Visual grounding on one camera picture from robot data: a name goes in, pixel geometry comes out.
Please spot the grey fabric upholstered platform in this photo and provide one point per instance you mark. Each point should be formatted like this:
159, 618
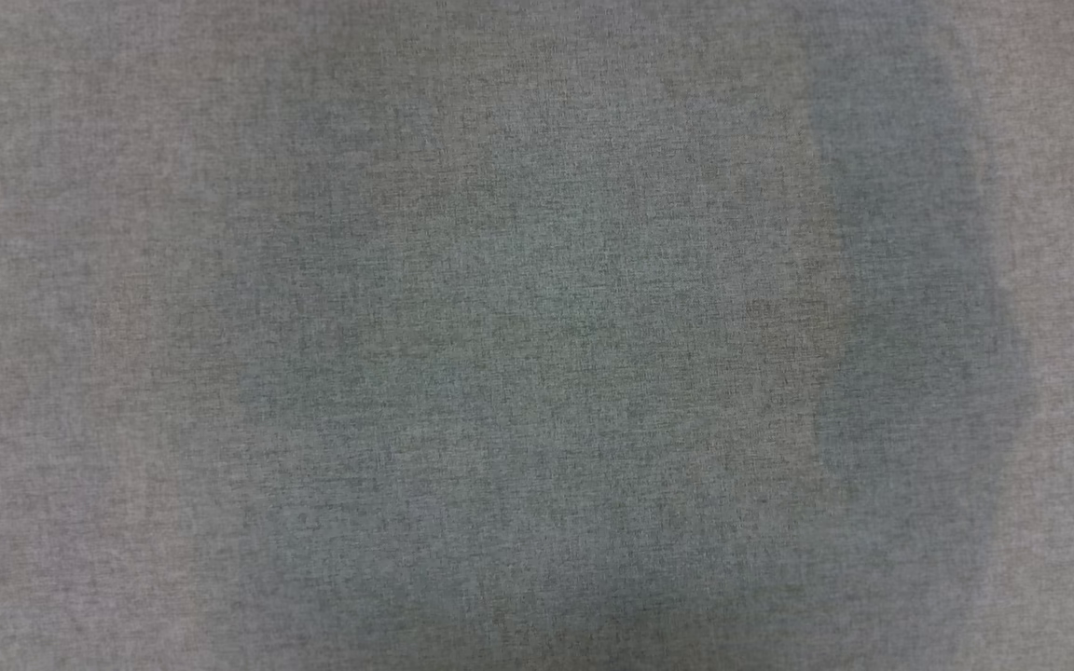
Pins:
537, 335

